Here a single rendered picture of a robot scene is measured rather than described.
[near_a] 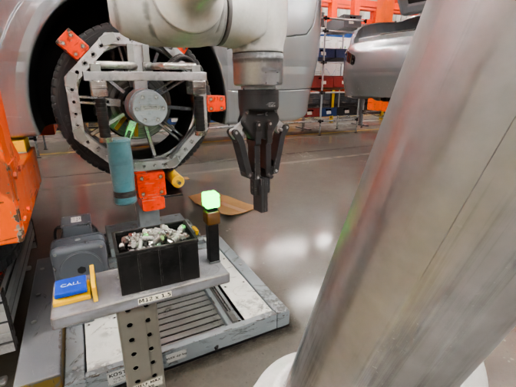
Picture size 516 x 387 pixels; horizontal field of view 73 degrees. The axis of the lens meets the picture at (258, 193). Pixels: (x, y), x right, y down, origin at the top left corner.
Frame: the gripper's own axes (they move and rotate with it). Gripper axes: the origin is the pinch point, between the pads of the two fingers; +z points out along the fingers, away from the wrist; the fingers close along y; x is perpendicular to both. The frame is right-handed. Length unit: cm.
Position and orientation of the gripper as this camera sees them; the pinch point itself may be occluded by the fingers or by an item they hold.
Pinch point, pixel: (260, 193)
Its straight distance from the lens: 69.2
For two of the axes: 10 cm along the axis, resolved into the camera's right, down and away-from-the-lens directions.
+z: 0.2, 9.5, 3.0
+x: -5.5, -2.4, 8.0
